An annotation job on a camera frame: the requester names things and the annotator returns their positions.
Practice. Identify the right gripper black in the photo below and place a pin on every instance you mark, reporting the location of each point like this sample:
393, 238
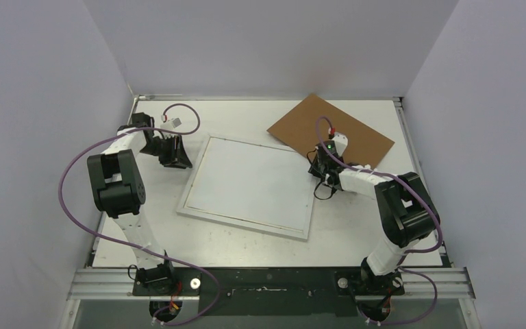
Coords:
316, 164

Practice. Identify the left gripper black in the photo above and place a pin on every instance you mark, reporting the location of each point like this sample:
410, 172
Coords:
177, 157

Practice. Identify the white brown backing board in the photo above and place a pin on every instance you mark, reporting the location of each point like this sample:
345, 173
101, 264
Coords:
312, 119

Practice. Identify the white picture frame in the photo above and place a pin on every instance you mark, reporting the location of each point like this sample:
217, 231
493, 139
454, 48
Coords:
240, 223

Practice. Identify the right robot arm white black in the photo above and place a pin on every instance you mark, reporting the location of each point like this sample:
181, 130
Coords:
406, 213

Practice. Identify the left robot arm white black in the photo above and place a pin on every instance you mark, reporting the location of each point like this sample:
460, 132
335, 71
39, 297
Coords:
119, 192

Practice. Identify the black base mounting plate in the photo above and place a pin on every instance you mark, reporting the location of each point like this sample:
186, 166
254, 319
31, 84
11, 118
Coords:
271, 291

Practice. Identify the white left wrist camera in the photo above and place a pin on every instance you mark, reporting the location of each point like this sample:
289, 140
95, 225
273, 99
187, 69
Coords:
170, 126

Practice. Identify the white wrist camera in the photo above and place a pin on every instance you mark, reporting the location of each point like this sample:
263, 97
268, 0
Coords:
170, 126
337, 143

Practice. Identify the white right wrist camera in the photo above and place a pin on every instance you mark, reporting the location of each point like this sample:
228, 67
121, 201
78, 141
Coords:
337, 143

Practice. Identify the aluminium front rail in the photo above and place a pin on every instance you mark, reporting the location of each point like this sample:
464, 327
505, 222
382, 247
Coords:
114, 284

